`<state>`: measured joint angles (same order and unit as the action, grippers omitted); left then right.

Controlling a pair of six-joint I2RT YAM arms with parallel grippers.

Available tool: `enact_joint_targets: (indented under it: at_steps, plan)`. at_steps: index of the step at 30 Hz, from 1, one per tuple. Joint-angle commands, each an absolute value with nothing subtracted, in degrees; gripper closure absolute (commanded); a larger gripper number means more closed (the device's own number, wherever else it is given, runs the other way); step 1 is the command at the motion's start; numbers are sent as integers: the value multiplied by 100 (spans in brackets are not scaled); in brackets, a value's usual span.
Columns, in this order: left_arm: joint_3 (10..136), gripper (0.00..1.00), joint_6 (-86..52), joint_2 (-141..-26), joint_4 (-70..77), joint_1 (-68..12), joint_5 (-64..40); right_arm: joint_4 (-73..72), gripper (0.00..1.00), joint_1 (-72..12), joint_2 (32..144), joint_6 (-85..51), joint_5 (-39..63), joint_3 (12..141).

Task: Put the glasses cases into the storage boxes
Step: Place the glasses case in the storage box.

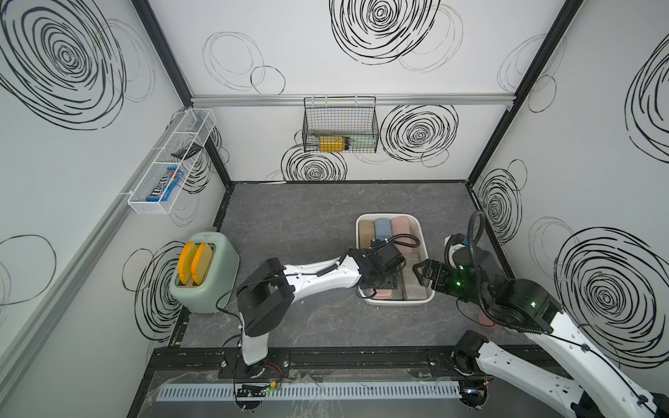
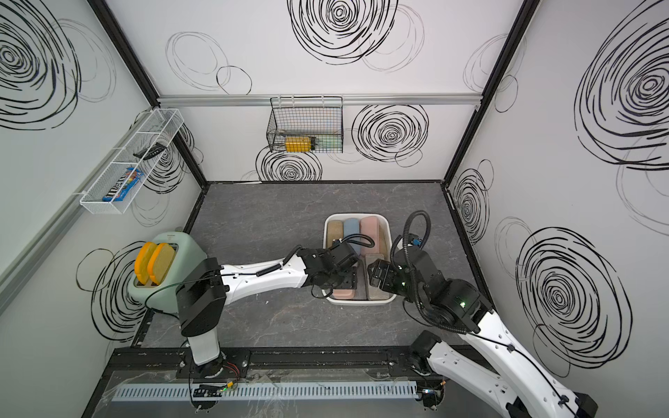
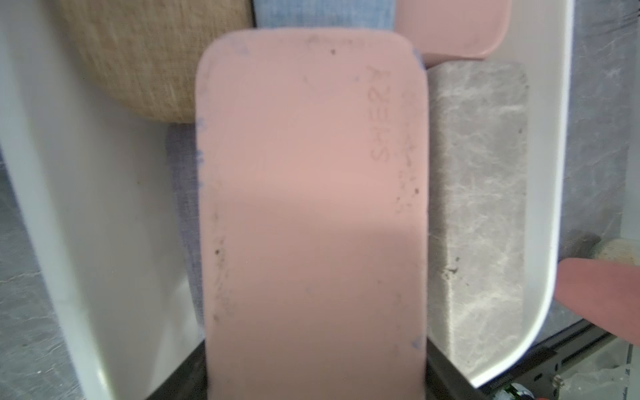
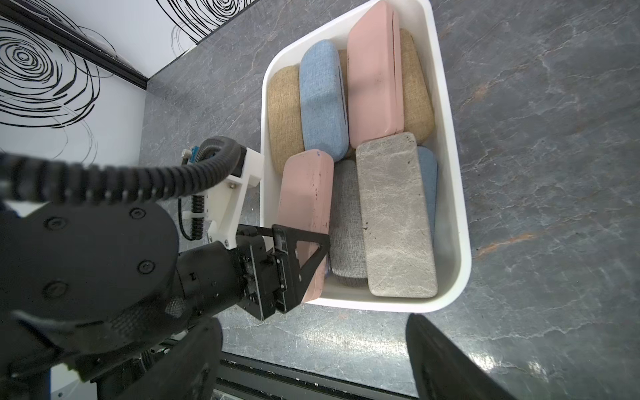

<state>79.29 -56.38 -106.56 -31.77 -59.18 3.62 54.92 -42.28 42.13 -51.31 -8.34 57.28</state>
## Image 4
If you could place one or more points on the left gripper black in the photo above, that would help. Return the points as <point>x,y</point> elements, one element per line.
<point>269,271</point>

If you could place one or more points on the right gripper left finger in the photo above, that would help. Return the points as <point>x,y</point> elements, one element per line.
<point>188,371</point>

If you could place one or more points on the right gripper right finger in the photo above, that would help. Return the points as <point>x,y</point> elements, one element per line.
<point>441,370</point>

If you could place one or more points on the pink glasses case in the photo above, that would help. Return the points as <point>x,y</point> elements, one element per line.
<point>305,204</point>
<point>375,78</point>

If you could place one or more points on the grey fabric glasses case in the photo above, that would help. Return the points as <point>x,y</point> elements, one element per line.
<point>347,253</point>

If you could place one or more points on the tan fabric glasses case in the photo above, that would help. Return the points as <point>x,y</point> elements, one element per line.
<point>284,116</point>

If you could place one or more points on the light blue glasses case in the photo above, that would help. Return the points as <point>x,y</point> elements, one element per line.
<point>429,172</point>
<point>322,100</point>

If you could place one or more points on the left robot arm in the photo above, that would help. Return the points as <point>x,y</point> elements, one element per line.
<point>106,291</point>

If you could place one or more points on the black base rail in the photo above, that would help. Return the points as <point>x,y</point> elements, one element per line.
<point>247,378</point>

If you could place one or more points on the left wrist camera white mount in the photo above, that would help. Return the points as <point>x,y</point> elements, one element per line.
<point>215,213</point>

